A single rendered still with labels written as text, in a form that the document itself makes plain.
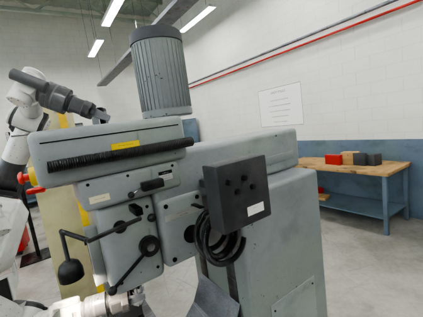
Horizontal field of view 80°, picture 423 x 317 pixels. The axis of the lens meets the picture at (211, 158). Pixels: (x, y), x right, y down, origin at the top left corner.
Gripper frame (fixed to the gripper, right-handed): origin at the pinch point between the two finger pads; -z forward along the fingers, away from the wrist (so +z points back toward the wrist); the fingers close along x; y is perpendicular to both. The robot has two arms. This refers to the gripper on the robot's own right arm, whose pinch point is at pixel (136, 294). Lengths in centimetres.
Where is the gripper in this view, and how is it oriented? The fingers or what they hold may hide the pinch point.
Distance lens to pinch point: 115.6
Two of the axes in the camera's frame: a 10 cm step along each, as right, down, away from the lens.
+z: -9.3, 1.7, -3.2
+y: 1.3, 9.8, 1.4
